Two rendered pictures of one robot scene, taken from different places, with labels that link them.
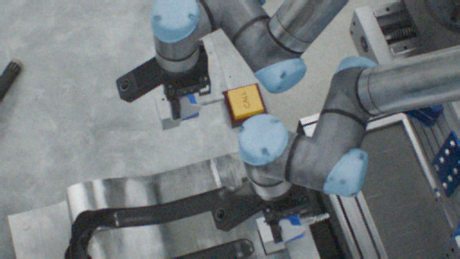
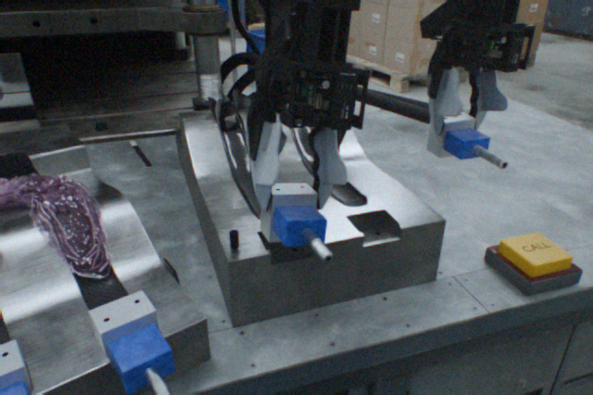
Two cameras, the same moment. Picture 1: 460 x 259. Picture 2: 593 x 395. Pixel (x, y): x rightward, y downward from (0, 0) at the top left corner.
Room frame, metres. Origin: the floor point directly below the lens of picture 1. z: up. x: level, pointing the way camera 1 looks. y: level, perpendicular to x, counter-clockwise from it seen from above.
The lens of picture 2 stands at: (0.49, -0.54, 1.18)
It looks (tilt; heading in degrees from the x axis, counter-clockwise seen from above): 28 degrees down; 91
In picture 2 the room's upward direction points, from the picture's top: straight up
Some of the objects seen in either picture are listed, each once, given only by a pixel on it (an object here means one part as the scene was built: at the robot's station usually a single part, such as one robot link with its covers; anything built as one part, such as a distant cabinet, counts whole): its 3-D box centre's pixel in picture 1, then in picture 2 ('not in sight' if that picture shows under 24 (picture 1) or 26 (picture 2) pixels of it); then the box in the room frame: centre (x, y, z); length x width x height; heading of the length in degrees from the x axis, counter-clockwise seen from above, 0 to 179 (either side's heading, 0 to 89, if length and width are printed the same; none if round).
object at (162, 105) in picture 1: (191, 105); (471, 146); (0.73, 0.08, 0.93); 0.13 x 0.05 x 0.05; 110
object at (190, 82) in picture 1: (181, 69); (486, 20); (0.72, 0.09, 1.09); 0.09 x 0.08 x 0.12; 109
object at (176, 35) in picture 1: (177, 24); not in sight; (0.72, 0.10, 1.25); 0.09 x 0.08 x 0.11; 126
